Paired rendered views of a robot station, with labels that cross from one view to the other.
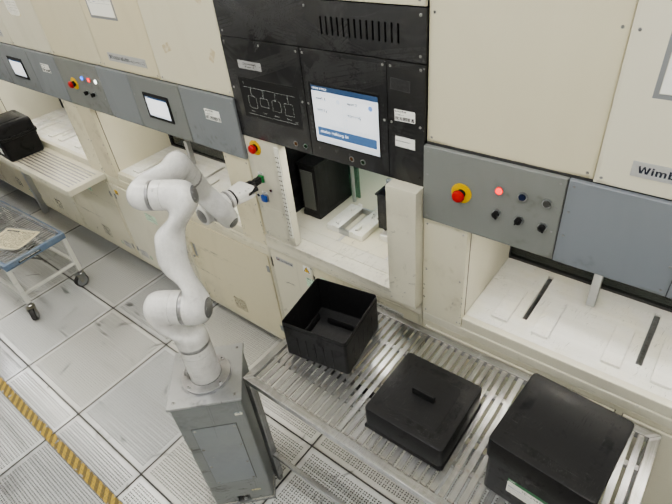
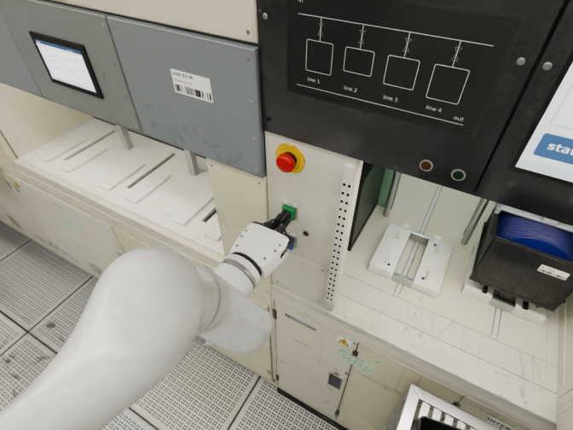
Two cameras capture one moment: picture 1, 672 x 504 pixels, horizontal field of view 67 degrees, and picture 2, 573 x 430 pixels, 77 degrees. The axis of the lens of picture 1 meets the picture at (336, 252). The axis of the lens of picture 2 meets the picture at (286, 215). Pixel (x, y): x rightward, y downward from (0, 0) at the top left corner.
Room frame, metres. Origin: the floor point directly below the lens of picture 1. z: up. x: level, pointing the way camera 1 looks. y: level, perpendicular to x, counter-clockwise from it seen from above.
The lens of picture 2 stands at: (1.40, 0.43, 1.78)
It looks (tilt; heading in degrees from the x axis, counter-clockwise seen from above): 44 degrees down; 347
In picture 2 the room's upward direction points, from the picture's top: straight up
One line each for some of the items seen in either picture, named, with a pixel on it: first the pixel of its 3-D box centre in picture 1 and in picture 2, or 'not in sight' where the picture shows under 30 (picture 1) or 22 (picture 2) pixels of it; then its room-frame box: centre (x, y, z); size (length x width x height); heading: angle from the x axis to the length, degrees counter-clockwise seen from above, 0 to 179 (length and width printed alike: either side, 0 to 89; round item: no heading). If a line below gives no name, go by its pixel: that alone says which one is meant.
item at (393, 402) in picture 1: (423, 403); not in sight; (1.00, -0.23, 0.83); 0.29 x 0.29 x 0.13; 48
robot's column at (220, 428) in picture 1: (228, 429); not in sight; (1.29, 0.56, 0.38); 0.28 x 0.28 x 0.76; 3
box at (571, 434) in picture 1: (553, 455); not in sight; (0.74, -0.55, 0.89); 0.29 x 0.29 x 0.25; 44
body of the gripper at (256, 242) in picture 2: (239, 192); (257, 251); (1.88, 0.38, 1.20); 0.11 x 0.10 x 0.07; 138
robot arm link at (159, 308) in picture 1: (175, 319); not in sight; (1.29, 0.59, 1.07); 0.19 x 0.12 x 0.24; 80
